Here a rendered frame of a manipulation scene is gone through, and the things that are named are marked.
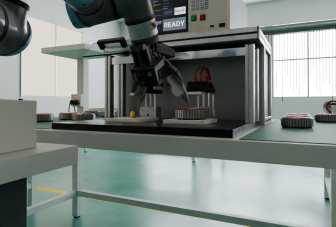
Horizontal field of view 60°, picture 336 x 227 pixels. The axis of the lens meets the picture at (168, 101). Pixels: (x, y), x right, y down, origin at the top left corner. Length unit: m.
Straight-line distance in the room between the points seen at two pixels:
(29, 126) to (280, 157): 0.55
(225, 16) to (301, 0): 6.60
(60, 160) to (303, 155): 0.52
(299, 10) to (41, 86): 6.04
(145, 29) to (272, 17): 7.03
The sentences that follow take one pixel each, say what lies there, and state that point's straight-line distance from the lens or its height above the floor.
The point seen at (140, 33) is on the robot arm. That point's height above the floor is 1.01.
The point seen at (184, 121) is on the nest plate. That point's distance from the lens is 0.97.
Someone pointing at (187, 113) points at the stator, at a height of 0.80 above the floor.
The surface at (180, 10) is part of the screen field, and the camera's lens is 1.25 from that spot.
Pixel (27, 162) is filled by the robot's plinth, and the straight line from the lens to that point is 0.58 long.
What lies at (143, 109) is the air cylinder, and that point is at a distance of 1.26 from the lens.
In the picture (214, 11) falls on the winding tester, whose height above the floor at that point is 1.20.
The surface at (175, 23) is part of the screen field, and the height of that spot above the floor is 1.17.
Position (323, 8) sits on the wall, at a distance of 7.68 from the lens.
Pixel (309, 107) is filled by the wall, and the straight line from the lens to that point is 7.37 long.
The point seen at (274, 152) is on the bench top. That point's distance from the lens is 0.73.
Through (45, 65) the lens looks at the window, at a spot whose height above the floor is 1.66.
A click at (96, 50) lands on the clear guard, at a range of 1.10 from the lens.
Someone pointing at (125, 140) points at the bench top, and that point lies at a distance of 0.86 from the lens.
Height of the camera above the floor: 0.84
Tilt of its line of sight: level
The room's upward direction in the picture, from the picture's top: straight up
